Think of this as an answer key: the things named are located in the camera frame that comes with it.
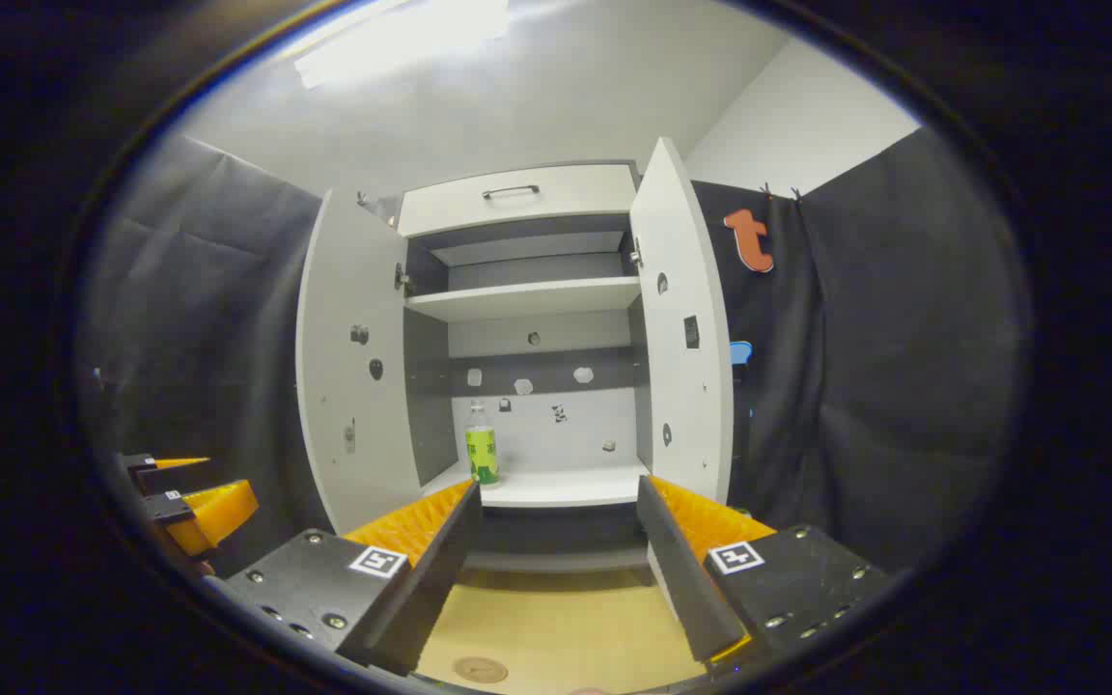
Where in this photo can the green label plastic bottle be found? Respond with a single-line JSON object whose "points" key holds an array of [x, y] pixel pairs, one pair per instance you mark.
{"points": [[482, 454]]}

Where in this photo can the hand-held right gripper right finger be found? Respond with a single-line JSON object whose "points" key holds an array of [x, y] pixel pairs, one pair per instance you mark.
{"points": [[686, 579]]}

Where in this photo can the round brown coaster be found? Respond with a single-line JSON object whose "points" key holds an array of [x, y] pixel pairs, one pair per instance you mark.
{"points": [[480, 670]]}

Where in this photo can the white grey cabinet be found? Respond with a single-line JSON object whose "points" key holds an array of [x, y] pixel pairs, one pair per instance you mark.
{"points": [[527, 299]]}

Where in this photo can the ceiling light panel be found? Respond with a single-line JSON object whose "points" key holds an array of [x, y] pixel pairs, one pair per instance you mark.
{"points": [[392, 39]]}

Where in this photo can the white cabinet drawer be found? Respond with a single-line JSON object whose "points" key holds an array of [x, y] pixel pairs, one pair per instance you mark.
{"points": [[566, 203]]}

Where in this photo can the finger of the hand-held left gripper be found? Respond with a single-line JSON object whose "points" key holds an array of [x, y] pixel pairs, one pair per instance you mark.
{"points": [[170, 473], [213, 512]]}

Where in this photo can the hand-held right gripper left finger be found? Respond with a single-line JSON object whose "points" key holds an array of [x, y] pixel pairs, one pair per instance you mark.
{"points": [[426, 579]]}

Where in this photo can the white cabinet door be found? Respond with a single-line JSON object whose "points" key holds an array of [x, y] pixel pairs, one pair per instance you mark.
{"points": [[353, 290], [681, 386]]}

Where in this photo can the black backdrop cloth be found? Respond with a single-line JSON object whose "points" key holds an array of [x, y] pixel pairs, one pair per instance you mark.
{"points": [[208, 319]]}

